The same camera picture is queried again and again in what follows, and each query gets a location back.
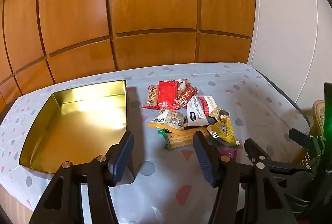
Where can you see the green cracker packet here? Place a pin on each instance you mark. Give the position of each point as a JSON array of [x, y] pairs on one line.
[[181, 137]]

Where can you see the long red-ended rice cracker packet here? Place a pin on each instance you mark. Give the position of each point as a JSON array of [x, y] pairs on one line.
[[152, 96]]

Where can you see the long white stick packet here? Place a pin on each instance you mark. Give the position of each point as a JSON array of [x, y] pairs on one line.
[[195, 113]]

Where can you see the white patterned tablecloth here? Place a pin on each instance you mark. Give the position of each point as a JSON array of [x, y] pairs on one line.
[[160, 182]]

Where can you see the plain red snack packet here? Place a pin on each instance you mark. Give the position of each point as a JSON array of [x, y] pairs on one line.
[[168, 94]]

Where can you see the wicker chair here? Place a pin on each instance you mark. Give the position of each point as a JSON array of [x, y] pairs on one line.
[[318, 115]]

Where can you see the gold metal tin tray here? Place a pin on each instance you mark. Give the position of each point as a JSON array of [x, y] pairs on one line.
[[77, 130]]

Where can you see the red and white packet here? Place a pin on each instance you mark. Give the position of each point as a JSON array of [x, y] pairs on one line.
[[208, 104]]

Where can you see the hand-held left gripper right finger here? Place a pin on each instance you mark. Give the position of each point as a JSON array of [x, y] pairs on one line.
[[203, 156]]

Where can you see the dark-edged table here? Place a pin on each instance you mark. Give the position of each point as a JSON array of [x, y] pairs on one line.
[[288, 99]]

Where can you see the clear round pastry packet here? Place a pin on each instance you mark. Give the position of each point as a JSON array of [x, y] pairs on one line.
[[182, 85]]

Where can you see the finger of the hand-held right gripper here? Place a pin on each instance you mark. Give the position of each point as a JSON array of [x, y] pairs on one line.
[[255, 151], [300, 135]]

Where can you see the yellow and black packet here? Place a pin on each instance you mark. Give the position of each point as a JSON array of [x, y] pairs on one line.
[[224, 128]]

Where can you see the beige and orange packet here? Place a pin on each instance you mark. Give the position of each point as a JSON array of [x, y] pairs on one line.
[[171, 121]]

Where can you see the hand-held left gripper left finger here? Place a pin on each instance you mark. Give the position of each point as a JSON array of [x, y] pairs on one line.
[[124, 154]]

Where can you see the small red patterned packet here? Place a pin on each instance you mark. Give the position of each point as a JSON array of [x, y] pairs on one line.
[[185, 98]]

